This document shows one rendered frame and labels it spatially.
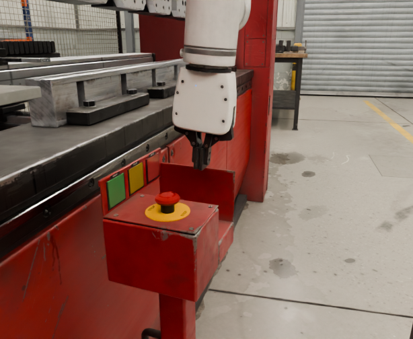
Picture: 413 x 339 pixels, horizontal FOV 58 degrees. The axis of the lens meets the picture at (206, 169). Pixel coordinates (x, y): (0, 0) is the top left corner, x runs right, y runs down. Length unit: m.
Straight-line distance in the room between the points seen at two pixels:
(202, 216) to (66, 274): 0.25
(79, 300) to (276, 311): 1.05
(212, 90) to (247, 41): 1.80
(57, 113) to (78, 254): 0.29
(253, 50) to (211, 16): 1.80
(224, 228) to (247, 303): 0.98
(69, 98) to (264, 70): 1.68
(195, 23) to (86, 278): 0.48
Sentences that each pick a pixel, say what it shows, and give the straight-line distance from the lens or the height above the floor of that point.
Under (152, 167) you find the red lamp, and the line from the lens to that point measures 0.72.
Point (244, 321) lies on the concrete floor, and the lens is 1.59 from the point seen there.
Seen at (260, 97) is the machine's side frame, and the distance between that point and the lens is 2.39.
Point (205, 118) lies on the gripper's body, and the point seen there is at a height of 0.92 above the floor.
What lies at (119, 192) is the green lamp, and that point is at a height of 0.80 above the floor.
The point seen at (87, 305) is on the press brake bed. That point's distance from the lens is 0.77.
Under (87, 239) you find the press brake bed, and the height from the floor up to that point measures 0.70.
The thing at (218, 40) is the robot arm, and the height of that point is 1.04.
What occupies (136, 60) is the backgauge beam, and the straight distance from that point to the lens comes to 1.72.
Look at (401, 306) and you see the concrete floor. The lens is 1.84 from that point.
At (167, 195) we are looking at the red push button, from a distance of 0.59.
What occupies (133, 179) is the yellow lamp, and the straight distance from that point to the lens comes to 0.66.
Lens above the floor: 1.04
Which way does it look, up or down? 19 degrees down
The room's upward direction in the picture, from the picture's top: straight up
